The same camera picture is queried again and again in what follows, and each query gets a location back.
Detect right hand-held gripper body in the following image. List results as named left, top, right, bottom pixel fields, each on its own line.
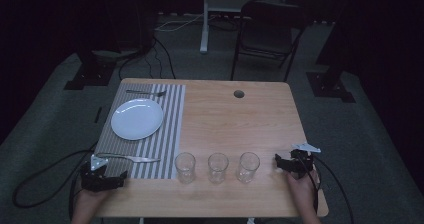
left=289, top=142, right=323, bottom=180

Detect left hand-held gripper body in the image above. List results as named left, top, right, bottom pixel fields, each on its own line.
left=79, top=153, right=116, bottom=193

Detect person's left hand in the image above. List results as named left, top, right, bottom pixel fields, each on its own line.
left=74, top=183, right=113, bottom=216

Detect person's right hand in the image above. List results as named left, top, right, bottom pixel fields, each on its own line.
left=285, top=168, right=322, bottom=216

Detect silver fork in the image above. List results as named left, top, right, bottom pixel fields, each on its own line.
left=96, top=152, right=162, bottom=164

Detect clear drinking glass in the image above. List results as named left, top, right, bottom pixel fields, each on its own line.
left=207, top=152, right=230, bottom=185
left=236, top=151, right=261, bottom=184
left=174, top=151, right=197, bottom=185

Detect white round plate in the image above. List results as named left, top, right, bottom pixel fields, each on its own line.
left=110, top=98, right=165, bottom=141

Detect small black floor object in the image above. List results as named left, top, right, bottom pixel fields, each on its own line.
left=93, top=106, right=103, bottom=125

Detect grey striped placemat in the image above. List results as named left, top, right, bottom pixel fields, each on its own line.
left=94, top=83, right=187, bottom=180

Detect silver spoon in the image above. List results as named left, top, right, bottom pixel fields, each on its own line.
left=125, top=89, right=168, bottom=98

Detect black folding chair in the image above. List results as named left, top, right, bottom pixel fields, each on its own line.
left=230, top=0, right=308, bottom=83

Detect white metal stand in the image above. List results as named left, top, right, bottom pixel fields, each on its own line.
left=199, top=0, right=292, bottom=54

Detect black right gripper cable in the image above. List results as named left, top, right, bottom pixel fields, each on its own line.
left=296, top=152, right=355, bottom=224

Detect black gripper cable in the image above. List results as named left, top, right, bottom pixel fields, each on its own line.
left=12, top=142, right=99, bottom=220
left=296, top=152, right=355, bottom=224

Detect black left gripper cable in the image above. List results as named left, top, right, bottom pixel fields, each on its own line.
left=12, top=142, right=99, bottom=220

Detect black stand with base plate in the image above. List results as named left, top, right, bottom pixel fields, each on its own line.
left=305, top=17, right=357, bottom=104
left=63, top=48, right=138, bottom=91

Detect black floor cables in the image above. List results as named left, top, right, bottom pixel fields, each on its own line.
left=117, top=35, right=177, bottom=81

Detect white floor cable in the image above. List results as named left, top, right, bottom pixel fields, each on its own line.
left=154, top=13, right=205, bottom=33

